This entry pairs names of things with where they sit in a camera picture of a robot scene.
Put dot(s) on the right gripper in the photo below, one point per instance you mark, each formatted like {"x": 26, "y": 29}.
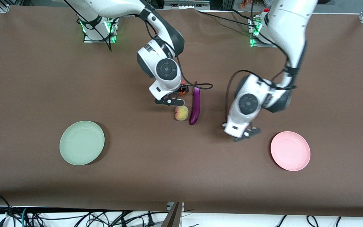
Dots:
{"x": 183, "y": 89}

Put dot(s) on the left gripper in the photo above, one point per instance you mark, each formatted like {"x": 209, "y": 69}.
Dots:
{"x": 222, "y": 125}

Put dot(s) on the long purple eggplant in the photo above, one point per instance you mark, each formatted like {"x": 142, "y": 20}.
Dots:
{"x": 195, "y": 107}

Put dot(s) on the yellow pink peach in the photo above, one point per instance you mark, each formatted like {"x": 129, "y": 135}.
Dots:
{"x": 181, "y": 113}

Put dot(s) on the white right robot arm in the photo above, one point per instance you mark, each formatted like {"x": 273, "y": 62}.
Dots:
{"x": 166, "y": 68}

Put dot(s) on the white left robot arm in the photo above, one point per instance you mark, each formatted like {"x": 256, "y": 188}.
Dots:
{"x": 288, "y": 25}

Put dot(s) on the pink plate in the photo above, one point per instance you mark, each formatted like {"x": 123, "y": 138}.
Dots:
{"x": 290, "y": 151}

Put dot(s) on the brown table cover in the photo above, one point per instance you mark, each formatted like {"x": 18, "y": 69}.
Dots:
{"x": 156, "y": 164}

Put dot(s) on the small orange object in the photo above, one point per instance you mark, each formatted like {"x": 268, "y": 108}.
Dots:
{"x": 246, "y": 3}

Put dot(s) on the light green plate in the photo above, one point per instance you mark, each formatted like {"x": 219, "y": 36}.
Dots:
{"x": 82, "y": 142}

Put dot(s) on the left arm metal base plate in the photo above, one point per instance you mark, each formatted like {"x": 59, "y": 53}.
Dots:
{"x": 254, "y": 42}

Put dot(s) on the aluminium frame rail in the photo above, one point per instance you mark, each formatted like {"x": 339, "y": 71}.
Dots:
{"x": 186, "y": 3}

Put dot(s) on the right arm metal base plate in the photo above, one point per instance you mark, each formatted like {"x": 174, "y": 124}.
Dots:
{"x": 112, "y": 36}

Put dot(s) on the metal post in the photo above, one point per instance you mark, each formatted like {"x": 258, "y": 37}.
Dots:
{"x": 172, "y": 217}

